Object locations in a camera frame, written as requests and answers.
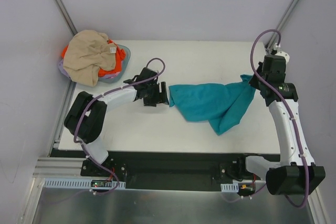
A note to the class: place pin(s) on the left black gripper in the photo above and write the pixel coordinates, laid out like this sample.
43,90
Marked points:
162,93

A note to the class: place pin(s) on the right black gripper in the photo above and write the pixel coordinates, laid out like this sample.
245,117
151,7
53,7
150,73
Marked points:
254,82

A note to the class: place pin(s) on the teal t-shirt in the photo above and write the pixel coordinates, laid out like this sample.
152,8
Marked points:
222,105

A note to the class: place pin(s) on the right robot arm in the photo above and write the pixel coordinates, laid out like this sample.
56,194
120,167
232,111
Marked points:
296,173

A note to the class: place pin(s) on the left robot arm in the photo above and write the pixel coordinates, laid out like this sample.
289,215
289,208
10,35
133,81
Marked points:
86,116

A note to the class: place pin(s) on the blue-grey plastic basket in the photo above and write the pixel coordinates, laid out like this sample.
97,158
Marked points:
124,63

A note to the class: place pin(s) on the orange t-shirt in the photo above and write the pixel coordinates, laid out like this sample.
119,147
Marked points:
120,57

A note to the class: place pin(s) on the beige t-shirt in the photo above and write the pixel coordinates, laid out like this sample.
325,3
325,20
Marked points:
88,52

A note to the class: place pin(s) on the lavender t-shirt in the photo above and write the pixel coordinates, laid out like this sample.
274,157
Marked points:
106,77

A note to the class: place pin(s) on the right corner aluminium post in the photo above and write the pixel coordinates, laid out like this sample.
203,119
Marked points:
287,15

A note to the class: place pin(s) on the corner aluminium post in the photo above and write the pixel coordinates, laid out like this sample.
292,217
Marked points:
62,8
287,15

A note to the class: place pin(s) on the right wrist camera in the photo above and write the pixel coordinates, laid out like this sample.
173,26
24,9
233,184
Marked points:
277,51

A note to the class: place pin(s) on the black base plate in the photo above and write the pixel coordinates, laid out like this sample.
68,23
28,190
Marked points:
171,171

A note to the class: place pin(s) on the left slotted cable duct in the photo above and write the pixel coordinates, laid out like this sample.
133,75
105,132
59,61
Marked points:
69,183

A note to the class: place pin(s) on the slotted cable duct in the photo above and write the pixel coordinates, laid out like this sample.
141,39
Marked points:
69,183
230,188

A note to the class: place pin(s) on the right slotted cable duct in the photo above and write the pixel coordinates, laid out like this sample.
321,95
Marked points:
230,188

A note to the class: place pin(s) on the left corner aluminium post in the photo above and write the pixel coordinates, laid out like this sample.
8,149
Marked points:
62,8

